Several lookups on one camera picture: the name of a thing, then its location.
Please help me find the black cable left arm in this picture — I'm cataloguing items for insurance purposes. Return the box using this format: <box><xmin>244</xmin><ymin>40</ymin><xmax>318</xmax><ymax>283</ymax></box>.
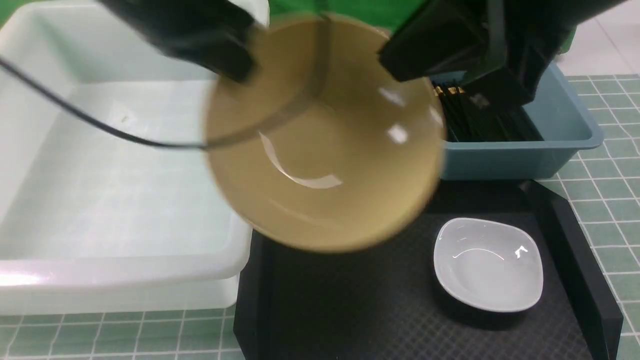
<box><xmin>0</xmin><ymin>14</ymin><xmax>332</xmax><ymax>150</ymax></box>

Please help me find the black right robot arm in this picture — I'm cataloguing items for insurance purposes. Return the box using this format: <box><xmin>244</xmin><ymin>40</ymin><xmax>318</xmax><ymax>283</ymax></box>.
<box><xmin>379</xmin><ymin>0</ymin><xmax>619</xmax><ymax>109</ymax></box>

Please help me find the small white dish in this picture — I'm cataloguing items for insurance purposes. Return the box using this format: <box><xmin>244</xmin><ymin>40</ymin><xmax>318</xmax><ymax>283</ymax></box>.
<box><xmin>433</xmin><ymin>218</ymin><xmax>544</xmax><ymax>313</ymax></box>

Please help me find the black chopsticks bundle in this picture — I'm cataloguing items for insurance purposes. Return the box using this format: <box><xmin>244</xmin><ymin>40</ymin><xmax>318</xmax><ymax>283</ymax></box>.
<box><xmin>433</xmin><ymin>82</ymin><xmax>543</xmax><ymax>142</ymax></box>

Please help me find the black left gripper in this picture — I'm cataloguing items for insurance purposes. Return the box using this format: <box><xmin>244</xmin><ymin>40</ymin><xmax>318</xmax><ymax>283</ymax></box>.
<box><xmin>150</xmin><ymin>0</ymin><xmax>257</xmax><ymax>83</ymax></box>

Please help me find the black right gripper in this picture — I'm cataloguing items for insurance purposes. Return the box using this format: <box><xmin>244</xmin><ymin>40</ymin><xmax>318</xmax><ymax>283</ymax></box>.
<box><xmin>378</xmin><ymin>0</ymin><xmax>556</xmax><ymax>106</ymax></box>

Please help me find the black serving tray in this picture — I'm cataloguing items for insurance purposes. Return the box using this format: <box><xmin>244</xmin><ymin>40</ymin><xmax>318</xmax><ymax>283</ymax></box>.
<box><xmin>233</xmin><ymin>180</ymin><xmax>624</xmax><ymax>360</ymax></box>

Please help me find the yellow noodle bowl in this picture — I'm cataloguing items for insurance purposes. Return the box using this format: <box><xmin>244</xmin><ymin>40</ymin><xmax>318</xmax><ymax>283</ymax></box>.
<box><xmin>204</xmin><ymin>14</ymin><xmax>446</xmax><ymax>253</ymax></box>

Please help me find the green checkered table mat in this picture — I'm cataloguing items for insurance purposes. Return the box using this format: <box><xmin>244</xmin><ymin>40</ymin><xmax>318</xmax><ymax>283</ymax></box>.
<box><xmin>1</xmin><ymin>74</ymin><xmax>640</xmax><ymax>360</ymax></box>

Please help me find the blue plastic chopstick bin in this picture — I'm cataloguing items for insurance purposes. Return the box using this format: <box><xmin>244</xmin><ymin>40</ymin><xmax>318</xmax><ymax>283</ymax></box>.
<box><xmin>441</xmin><ymin>63</ymin><xmax>604</xmax><ymax>181</ymax></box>

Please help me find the large white plastic tub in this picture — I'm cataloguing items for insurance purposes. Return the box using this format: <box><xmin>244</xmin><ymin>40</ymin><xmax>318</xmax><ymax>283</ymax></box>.
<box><xmin>0</xmin><ymin>0</ymin><xmax>252</xmax><ymax>316</ymax></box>

